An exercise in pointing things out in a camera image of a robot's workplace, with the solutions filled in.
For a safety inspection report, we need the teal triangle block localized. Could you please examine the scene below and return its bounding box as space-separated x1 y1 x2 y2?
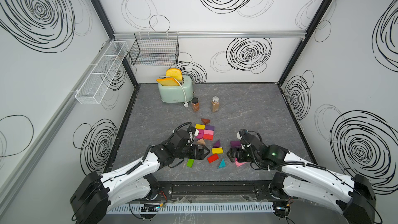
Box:
218 159 226 169

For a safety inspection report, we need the mint green toaster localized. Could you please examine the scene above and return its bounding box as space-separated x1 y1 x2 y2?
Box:
158 75 194 103

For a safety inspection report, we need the front yellow toast slice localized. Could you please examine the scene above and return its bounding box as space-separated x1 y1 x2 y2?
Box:
157 77 180 87

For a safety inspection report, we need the grey slotted cable duct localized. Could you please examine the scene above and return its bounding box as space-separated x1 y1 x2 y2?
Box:
108 202 275 215

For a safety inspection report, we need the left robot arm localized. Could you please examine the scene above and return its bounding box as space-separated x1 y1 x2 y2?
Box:
69 127 210 224

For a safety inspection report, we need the purple triangle block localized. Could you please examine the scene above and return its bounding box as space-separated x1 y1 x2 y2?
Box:
212 140 221 148

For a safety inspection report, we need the black wire basket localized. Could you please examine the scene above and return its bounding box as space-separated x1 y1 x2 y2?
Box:
129 32 179 66

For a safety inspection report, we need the light pink block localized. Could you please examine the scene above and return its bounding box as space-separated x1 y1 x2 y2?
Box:
235 161 246 167
204 130 214 135

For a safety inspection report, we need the brown spice jar silver lid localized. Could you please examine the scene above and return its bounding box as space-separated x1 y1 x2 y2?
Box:
211 96 220 113

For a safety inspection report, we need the red pepper spice jar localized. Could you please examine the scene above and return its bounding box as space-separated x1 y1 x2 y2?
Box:
191 97 200 112

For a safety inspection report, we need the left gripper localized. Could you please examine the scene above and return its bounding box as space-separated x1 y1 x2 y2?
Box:
174 143 210 159

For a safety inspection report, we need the yellow toast slice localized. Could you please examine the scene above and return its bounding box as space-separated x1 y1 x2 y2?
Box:
165 68 183 82
157 77 180 87

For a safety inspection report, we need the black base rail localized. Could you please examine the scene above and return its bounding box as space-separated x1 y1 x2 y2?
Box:
159 180 291 202

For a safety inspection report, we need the back yellow toast slice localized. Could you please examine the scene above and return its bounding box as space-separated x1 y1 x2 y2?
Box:
165 68 183 82

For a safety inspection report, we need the red block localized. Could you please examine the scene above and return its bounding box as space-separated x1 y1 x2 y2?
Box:
203 134 214 141
207 153 219 163

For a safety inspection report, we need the tan triangle block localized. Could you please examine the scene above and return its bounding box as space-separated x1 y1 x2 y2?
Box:
197 139 206 146

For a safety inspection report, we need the brown triangle block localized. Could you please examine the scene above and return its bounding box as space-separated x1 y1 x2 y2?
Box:
201 118 210 125

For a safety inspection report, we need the white toaster power cable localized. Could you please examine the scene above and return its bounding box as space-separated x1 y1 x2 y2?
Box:
172 77 189 108

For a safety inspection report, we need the white mesh wall shelf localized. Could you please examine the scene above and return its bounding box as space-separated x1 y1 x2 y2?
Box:
75 41 128 104

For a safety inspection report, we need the green block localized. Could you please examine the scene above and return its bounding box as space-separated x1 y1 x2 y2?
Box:
186 159 194 168

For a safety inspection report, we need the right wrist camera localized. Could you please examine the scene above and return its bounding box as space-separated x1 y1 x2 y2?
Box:
236 129 248 140

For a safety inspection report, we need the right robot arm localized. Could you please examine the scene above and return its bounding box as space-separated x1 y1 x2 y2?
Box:
227 130 378 224

